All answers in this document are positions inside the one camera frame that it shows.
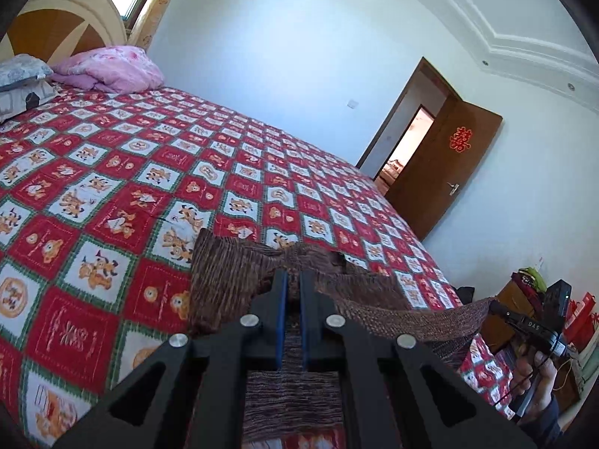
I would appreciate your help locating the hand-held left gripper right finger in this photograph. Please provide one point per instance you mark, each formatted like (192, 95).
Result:
(305, 318)

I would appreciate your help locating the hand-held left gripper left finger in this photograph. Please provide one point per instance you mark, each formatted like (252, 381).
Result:
(280, 318)

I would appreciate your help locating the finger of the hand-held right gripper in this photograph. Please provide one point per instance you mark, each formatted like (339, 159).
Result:
(501, 311)

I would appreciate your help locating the brown knitted sweater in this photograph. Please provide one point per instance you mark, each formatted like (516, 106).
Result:
(224, 280)

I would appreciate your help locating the person's right forearm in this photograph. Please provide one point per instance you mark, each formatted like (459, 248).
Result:
(543, 425)

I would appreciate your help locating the pile of colourful clothes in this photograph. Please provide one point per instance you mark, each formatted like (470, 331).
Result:
(529, 283)

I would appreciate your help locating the person's right hand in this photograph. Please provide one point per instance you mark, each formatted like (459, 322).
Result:
(545, 383)

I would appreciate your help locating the wooden cabinet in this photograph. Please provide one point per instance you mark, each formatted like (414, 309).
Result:
(507, 327)

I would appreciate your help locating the red paper bags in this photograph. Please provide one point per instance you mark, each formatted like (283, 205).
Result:
(580, 322)

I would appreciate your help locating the dark bag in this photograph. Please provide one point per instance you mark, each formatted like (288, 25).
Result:
(465, 293)

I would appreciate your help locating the brown wooden door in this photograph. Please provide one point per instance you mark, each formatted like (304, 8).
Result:
(444, 173)

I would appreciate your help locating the red paper door decoration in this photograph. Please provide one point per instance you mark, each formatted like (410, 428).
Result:
(459, 139)

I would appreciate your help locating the red patchwork bear bedspread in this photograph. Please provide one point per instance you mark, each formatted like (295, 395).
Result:
(140, 173)

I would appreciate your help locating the pink quilt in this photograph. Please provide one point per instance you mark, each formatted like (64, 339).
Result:
(112, 70)

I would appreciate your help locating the narrow yellow curtain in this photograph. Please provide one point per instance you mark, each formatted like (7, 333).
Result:
(152, 14)

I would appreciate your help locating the grey cartoon print pillow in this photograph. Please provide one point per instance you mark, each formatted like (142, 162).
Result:
(23, 100)

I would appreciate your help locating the grey floral pillow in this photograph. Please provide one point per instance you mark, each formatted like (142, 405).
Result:
(21, 70)

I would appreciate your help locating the cream and wood headboard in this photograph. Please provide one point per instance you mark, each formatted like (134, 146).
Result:
(61, 23)

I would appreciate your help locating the brown door frame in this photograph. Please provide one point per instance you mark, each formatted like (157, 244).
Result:
(402, 98)

